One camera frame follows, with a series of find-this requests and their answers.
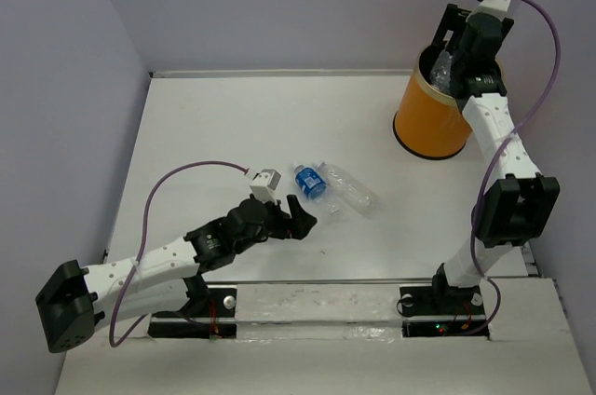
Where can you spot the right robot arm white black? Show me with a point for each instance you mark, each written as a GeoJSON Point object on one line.
{"type": "Point", "coordinates": [516, 198]}

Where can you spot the clear bottle white cap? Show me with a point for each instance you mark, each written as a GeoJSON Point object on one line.
{"type": "Point", "coordinates": [442, 75]}

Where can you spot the blue label bottle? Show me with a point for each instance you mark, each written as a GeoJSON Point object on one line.
{"type": "Point", "coordinates": [309, 181]}

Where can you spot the metal rail back edge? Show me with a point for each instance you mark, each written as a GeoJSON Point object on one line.
{"type": "Point", "coordinates": [182, 74]}

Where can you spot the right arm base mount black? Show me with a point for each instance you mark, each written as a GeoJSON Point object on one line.
{"type": "Point", "coordinates": [425, 314]}

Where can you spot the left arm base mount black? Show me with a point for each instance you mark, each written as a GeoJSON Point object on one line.
{"type": "Point", "coordinates": [211, 320]}

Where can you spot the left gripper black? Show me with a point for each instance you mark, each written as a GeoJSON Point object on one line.
{"type": "Point", "coordinates": [296, 225]}

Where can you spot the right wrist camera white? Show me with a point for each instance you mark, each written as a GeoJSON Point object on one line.
{"type": "Point", "coordinates": [494, 8]}

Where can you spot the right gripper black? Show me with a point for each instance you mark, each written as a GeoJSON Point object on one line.
{"type": "Point", "coordinates": [455, 20]}

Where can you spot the orange cylindrical bin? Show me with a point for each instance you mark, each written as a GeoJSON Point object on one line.
{"type": "Point", "coordinates": [427, 123]}

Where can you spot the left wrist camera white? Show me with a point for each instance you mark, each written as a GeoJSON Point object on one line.
{"type": "Point", "coordinates": [263, 184]}

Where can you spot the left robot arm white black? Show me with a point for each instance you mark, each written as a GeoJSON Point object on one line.
{"type": "Point", "coordinates": [77, 301]}

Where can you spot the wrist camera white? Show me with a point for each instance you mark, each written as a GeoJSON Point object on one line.
{"type": "Point", "coordinates": [494, 8]}
{"type": "Point", "coordinates": [263, 184]}

